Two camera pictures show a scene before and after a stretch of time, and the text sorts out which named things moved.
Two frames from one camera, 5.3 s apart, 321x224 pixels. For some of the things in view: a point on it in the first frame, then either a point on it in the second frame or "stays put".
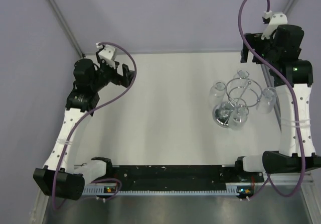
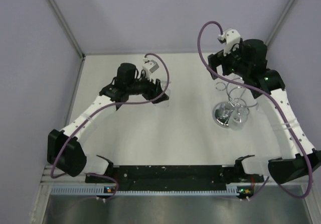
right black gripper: (255, 40) to (213, 60)
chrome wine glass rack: (241, 92) stays put
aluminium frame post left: (53, 3) stays put
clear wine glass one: (216, 94) to (165, 87)
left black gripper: (119, 79) to (152, 92)
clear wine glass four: (238, 117) stays put
